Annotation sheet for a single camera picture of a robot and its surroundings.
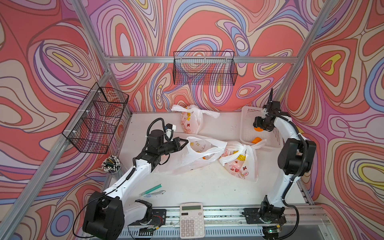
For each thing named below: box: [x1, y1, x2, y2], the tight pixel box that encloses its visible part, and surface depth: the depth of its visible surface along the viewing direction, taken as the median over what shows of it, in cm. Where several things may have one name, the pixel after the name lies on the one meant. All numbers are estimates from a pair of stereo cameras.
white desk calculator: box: [179, 202, 205, 239], surface depth 72 cm
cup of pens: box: [101, 155, 122, 174], surface depth 76 cm
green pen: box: [139, 184, 163, 196], surface depth 84 cm
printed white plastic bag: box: [219, 139, 267, 183], surface depth 82 cm
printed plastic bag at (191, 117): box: [171, 104, 221, 135], surface depth 98 cm
